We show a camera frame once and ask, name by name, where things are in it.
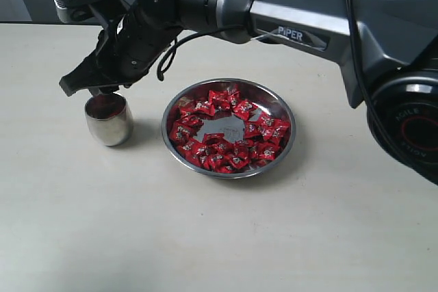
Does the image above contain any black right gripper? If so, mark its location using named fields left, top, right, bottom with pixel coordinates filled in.
left=59, top=4, right=181, bottom=97

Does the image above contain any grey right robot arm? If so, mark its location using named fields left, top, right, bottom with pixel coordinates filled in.
left=55, top=0, right=437, bottom=183

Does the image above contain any stainless steel cup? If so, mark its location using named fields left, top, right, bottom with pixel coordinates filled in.
left=84, top=93, right=133, bottom=147

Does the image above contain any stainless steel plate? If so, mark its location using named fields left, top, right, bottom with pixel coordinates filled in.
left=162, top=79, right=296, bottom=179

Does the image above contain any red wrapped candy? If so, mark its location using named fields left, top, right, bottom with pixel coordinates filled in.
left=233, top=99, right=258, bottom=121
left=226, top=152, right=249, bottom=169
left=257, top=143, right=280, bottom=161
left=266, top=120, right=290, bottom=144
left=209, top=90, right=229, bottom=105
left=169, top=122, right=194, bottom=144
left=178, top=114, right=203, bottom=128

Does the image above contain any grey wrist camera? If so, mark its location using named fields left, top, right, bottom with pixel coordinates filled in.
left=54, top=0, right=106, bottom=24

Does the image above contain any black cable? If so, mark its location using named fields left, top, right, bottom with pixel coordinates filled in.
left=156, top=25, right=254, bottom=81

